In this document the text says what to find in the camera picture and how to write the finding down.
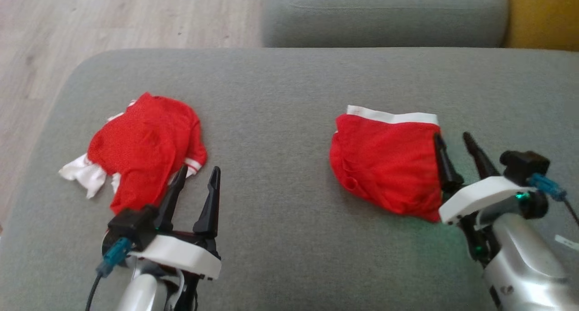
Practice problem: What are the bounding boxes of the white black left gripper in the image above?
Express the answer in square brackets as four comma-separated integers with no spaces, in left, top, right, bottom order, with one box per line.
[128,165,223,281]

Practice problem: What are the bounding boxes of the black right cable teal plug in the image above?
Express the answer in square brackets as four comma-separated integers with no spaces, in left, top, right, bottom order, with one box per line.
[528,173,579,226]

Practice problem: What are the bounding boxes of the black left cable teal plug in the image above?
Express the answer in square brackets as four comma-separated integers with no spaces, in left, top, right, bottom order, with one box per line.
[85,238,133,311]

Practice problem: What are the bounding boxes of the black cable teal plug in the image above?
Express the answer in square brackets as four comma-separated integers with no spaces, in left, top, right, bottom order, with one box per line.
[528,173,579,226]
[85,238,133,311]

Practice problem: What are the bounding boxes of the red white basketball jersey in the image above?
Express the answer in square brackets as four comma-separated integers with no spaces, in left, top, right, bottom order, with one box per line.
[59,92,208,215]

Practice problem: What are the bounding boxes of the grey fabric sofa cushion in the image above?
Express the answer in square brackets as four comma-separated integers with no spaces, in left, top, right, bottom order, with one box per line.
[261,0,509,48]

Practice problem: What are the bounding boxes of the red Bulls basketball shorts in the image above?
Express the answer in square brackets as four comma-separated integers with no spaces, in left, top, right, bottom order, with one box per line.
[329,105,443,223]

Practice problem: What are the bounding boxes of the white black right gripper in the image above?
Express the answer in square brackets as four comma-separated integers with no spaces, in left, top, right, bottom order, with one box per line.
[433,132,537,226]

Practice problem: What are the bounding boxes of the grey fabric sofa seat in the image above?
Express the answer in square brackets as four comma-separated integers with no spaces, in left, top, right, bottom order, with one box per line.
[0,47,579,311]

